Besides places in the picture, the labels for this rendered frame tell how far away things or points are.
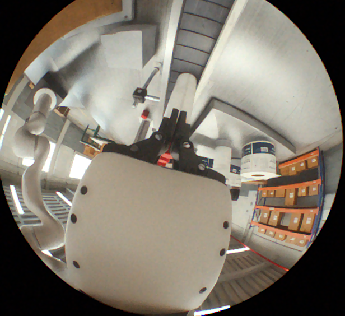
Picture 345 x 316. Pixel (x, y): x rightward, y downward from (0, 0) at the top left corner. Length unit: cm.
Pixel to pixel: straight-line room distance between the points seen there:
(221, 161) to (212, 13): 50
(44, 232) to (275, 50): 83
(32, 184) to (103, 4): 55
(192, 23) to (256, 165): 53
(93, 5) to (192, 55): 23
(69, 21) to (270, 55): 40
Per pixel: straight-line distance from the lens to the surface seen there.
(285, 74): 39
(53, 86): 87
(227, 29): 22
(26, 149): 61
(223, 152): 53
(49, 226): 51
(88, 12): 25
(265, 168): 54
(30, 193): 53
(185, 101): 21
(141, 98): 27
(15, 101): 548
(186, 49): 26
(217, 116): 41
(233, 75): 35
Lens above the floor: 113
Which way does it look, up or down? 19 degrees down
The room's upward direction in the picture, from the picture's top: 165 degrees counter-clockwise
